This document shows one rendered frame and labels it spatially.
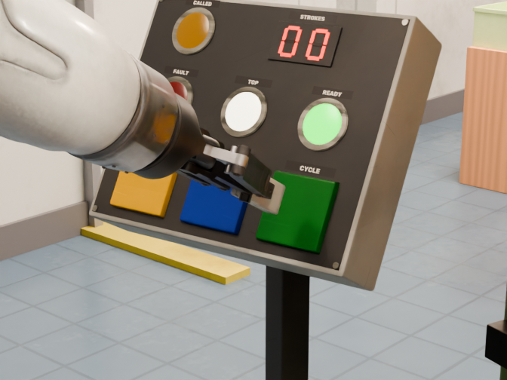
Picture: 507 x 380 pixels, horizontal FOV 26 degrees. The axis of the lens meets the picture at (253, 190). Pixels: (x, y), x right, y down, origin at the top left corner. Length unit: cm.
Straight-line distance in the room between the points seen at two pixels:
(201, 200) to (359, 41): 24
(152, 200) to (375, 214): 26
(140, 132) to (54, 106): 10
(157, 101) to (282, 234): 32
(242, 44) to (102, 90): 47
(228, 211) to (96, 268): 263
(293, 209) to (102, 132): 36
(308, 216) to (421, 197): 343
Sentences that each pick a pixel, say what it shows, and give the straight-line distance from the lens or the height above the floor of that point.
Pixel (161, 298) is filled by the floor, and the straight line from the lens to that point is 351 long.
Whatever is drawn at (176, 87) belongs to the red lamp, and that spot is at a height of 110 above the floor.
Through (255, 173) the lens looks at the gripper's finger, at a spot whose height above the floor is 109.
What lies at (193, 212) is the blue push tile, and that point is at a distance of 119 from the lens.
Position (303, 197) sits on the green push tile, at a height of 102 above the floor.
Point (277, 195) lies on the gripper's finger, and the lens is 107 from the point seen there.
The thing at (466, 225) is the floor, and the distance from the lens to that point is 423.
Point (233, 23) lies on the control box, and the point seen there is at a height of 117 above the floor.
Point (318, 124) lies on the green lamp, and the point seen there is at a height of 109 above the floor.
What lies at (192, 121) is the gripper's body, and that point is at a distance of 90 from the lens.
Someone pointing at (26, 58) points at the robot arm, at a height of 123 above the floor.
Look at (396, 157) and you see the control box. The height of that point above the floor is 106.
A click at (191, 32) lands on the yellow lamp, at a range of 127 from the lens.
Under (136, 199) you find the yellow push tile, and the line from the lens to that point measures 123.
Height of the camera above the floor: 136
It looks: 17 degrees down
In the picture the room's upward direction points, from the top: straight up
